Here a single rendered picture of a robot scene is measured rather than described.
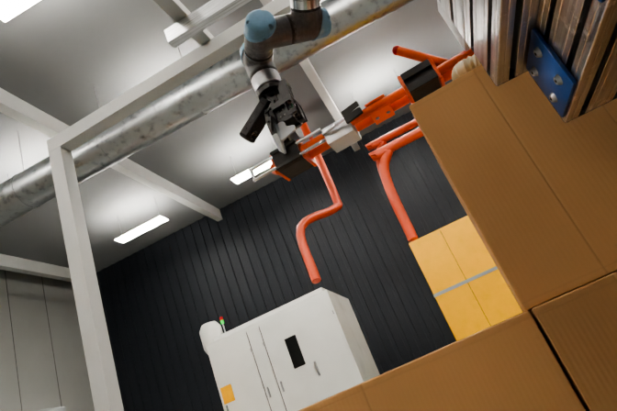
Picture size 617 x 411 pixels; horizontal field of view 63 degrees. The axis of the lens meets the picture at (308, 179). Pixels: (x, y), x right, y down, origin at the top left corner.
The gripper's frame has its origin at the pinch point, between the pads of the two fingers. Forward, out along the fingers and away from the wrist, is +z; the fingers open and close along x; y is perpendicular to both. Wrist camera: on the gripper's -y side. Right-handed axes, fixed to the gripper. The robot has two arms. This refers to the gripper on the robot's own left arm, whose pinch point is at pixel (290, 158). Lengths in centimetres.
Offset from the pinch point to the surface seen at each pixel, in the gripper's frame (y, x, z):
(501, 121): 42, -20, 25
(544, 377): 28, -21, 62
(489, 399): 20, -21, 62
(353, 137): 15.9, 0.1, 3.3
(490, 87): 44, -20, 18
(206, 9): -53, 141, -208
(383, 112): 24.7, -0.5, 1.9
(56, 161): -223, 166, -191
